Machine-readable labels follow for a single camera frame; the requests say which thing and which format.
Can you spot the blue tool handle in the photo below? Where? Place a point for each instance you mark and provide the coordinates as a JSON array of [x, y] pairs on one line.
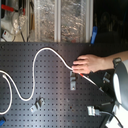
[[94, 34]]

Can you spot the black pegboard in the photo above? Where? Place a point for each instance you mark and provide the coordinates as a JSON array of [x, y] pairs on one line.
[[30, 71]]

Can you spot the person's bare forearm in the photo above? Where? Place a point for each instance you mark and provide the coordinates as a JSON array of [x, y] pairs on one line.
[[108, 61]]

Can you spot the clear plastic bin right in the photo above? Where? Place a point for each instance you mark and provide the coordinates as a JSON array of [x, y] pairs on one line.
[[73, 20]]

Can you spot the grey cable clip lower left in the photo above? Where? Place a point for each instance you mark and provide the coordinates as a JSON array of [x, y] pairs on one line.
[[38, 104]]

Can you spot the grey cable clip centre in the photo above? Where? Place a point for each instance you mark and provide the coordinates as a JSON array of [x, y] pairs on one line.
[[72, 81]]

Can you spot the red handled tool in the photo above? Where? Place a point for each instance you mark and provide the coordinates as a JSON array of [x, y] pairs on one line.
[[8, 8]]

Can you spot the black clip right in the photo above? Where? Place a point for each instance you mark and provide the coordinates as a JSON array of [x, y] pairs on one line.
[[106, 78]]

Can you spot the person's bare hand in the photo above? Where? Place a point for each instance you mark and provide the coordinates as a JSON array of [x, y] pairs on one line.
[[88, 63]]

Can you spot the clear plastic bin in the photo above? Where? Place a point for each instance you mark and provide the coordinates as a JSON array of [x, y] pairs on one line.
[[73, 20], [44, 20]]

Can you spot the blue object bottom left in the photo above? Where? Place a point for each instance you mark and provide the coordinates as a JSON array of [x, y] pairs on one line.
[[2, 121]]

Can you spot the silver connector with black cable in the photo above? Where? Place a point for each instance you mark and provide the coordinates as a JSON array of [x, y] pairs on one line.
[[92, 111]]

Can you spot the clear plastic bin left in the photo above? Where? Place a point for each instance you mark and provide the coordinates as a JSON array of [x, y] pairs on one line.
[[44, 20]]

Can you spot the grey cable clip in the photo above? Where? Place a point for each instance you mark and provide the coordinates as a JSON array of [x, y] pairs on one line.
[[38, 104], [72, 81]]

